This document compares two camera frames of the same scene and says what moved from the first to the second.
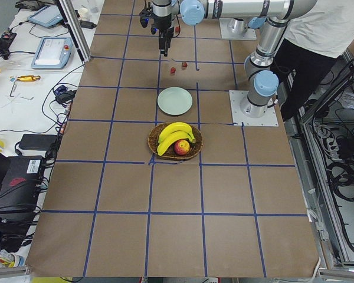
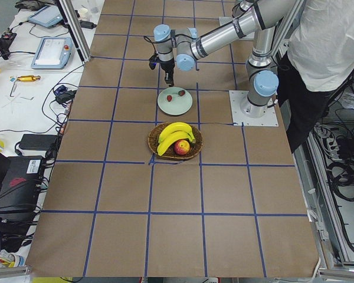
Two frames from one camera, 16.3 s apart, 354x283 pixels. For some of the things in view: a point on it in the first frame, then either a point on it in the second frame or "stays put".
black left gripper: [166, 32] to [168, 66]
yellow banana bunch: [173, 132] stays put
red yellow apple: [181, 147] stays put
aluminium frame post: [68, 13] stays put
